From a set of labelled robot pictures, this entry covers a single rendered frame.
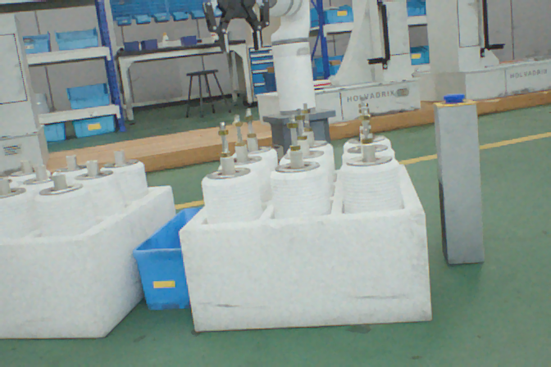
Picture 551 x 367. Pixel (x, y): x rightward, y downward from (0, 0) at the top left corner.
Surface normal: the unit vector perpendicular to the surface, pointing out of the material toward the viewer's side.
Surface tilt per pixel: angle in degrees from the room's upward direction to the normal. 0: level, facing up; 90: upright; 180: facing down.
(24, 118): 90
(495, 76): 90
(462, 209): 90
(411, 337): 0
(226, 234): 90
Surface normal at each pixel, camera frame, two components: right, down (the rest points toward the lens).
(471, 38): 0.34, 0.15
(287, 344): -0.11, -0.97
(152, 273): -0.16, 0.25
